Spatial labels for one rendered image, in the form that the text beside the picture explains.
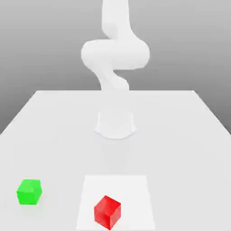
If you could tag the small red cube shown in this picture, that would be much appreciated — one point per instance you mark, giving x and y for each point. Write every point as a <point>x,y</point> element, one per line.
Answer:
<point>106,212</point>

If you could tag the small green cube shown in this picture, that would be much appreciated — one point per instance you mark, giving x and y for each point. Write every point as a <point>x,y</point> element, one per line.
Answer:
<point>28,192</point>

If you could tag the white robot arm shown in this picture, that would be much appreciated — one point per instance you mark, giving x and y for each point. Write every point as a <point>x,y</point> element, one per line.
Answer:
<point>115,54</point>

